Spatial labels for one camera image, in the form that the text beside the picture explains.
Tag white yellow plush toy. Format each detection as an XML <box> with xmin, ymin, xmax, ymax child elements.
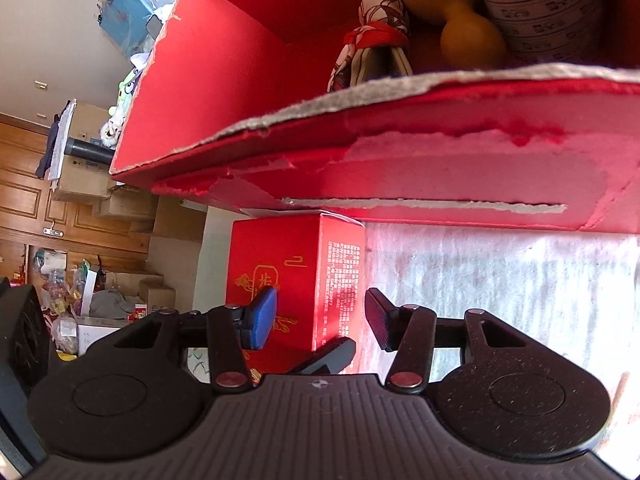
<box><xmin>100</xmin><ymin>105</ymin><xmax>126</xmax><ymax>148</ymax></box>

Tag small red printed box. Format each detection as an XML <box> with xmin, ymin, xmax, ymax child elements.
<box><xmin>225</xmin><ymin>211</ymin><xmax>368</xmax><ymax>376</ymax></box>

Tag printed tape roll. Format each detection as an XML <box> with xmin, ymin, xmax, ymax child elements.
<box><xmin>470</xmin><ymin>0</ymin><xmax>608</xmax><ymax>68</ymax></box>

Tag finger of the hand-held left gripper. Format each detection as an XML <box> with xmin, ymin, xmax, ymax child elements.
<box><xmin>284</xmin><ymin>336</ymin><xmax>357</xmax><ymax>376</ymax></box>

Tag black tube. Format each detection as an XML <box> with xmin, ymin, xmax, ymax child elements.
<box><xmin>64</xmin><ymin>137</ymin><xmax>116</xmax><ymax>166</ymax></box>

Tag large red cardboard box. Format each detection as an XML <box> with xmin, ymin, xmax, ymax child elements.
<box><xmin>109</xmin><ymin>0</ymin><xmax>640</xmax><ymax>233</ymax></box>

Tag pile of plastic bags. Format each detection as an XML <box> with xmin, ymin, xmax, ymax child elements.
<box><xmin>30</xmin><ymin>250</ymin><xmax>91</xmax><ymax>356</ymax></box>

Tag brown cardboard box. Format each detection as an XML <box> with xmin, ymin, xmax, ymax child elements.
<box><xmin>52</xmin><ymin>102</ymin><xmax>118</xmax><ymax>206</ymax></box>
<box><xmin>92</xmin><ymin>187</ymin><xmax>161</xmax><ymax>221</ymax></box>
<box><xmin>137</xmin><ymin>280</ymin><xmax>177</xmax><ymax>313</ymax></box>

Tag green plush toy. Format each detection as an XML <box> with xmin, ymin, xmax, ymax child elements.
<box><xmin>116</xmin><ymin>67</ymin><xmax>146</xmax><ymax>106</ymax></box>

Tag grey cap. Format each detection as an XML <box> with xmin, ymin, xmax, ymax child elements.
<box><xmin>89</xmin><ymin>290</ymin><xmax>137</xmax><ymax>320</ymax></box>

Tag yellow gourd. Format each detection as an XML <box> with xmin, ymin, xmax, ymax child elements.
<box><xmin>397</xmin><ymin>0</ymin><xmax>508</xmax><ymax>71</ymax></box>

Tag white box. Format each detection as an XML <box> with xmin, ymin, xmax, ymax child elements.
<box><xmin>75</xmin><ymin>317</ymin><xmax>131</xmax><ymax>356</ymax></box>

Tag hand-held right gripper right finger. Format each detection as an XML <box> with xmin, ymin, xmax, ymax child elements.
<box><xmin>364</xmin><ymin>287</ymin><xmax>521</xmax><ymax>395</ymax></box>

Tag white red patterned vase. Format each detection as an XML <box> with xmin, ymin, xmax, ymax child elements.
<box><xmin>327</xmin><ymin>0</ymin><xmax>413</xmax><ymax>93</ymax></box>

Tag blue bag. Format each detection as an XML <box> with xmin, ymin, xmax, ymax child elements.
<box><xmin>97</xmin><ymin>0</ymin><xmax>163</xmax><ymax>56</ymax></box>

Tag hanging clothes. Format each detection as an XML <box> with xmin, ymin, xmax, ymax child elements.
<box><xmin>35</xmin><ymin>100</ymin><xmax>76</xmax><ymax>181</ymax></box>

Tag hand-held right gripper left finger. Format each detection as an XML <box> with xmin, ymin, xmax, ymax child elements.
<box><xmin>115</xmin><ymin>286</ymin><xmax>279</xmax><ymax>395</ymax></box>

